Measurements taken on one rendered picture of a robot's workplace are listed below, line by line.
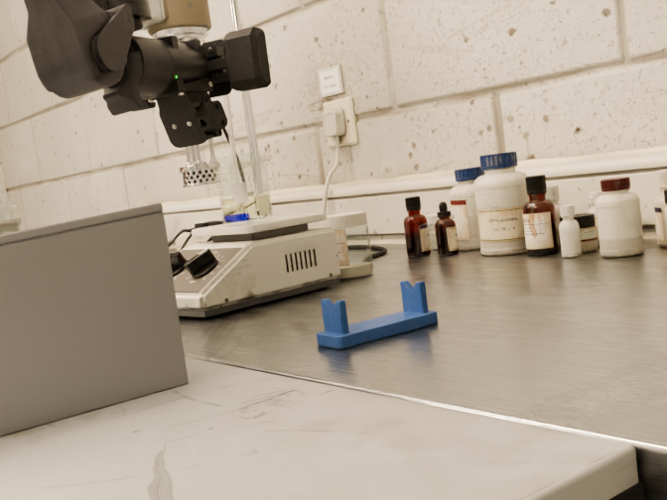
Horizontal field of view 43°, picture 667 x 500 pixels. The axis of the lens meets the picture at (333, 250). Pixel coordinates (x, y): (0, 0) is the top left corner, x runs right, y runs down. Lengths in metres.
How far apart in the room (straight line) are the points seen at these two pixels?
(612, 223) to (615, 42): 0.30
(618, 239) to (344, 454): 0.62
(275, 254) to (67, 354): 0.41
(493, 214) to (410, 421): 0.67
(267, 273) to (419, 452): 0.54
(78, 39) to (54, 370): 0.33
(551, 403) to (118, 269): 0.29
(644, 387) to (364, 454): 0.16
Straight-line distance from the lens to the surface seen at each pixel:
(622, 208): 0.97
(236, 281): 0.89
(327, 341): 0.65
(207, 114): 0.88
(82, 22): 0.79
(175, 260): 0.95
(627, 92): 1.18
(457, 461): 0.39
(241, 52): 0.90
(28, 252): 0.55
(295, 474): 0.39
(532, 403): 0.46
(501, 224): 1.09
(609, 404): 0.45
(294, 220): 0.95
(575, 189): 1.18
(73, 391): 0.57
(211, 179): 1.40
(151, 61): 0.85
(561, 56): 1.24
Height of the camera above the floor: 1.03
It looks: 5 degrees down
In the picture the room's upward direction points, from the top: 7 degrees counter-clockwise
